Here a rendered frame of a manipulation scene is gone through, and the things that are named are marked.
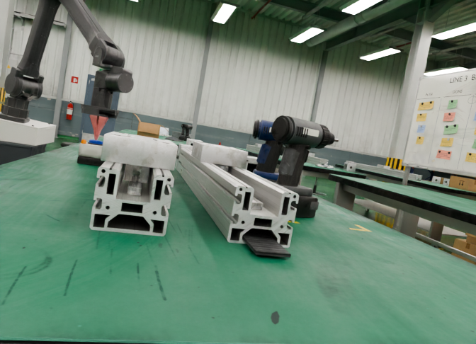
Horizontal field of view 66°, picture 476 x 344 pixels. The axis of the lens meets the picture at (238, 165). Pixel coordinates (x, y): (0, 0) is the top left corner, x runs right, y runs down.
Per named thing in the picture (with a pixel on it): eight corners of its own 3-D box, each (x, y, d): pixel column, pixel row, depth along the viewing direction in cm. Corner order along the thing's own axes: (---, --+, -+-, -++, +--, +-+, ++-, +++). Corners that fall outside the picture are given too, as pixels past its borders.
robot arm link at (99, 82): (108, 71, 113) (92, 66, 108) (122, 72, 109) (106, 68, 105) (105, 93, 114) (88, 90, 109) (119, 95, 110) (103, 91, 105)
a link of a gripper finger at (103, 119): (103, 141, 108) (108, 110, 108) (77, 137, 106) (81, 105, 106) (105, 140, 115) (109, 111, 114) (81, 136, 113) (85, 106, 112)
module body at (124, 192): (122, 163, 125) (125, 139, 124) (151, 167, 128) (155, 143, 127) (88, 229, 48) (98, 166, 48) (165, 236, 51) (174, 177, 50)
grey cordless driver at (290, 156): (253, 209, 83) (270, 113, 81) (312, 210, 95) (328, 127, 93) (275, 218, 77) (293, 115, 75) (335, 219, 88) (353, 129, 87)
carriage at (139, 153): (107, 165, 70) (112, 131, 69) (165, 173, 73) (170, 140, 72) (97, 178, 54) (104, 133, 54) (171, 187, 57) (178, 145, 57)
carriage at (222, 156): (189, 165, 99) (193, 140, 98) (228, 170, 102) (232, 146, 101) (197, 173, 83) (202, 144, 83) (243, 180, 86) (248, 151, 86)
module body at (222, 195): (177, 170, 130) (180, 147, 129) (204, 175, 133) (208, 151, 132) (227, 242, 53) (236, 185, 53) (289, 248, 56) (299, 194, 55)
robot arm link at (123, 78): (119, 55, 114) (95, 46, 107) (144, 56, 108) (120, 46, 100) (112, 93, 114) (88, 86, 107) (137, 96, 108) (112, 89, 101)
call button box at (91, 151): (81, 160, 114) (83, 140, 114) (113, 165, 117) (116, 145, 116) (76, 163, 106) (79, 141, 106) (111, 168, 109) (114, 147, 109)
